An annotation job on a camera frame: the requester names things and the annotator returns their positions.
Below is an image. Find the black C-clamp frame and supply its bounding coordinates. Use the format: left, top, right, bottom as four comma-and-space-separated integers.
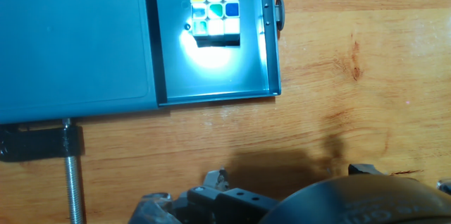
0, 124, 85, 163

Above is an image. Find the teal metal drawer cabinet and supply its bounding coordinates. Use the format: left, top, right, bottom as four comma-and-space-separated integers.
0, 0, 159, 125

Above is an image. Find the steel clamp screw with T-bar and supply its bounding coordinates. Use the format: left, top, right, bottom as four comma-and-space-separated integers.
61, 118, 86, 224

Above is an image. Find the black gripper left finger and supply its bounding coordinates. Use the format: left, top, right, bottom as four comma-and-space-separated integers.
128, 168, 279, 224

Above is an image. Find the white-faced puzzle cube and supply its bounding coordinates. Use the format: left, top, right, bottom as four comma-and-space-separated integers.
189, 0, 241, 47

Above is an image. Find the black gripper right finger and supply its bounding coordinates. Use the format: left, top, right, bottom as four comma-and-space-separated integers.
347, 163, 385, 177

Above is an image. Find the glossy wooden board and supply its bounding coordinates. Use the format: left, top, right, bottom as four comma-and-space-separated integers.
0, 0, 451, 224

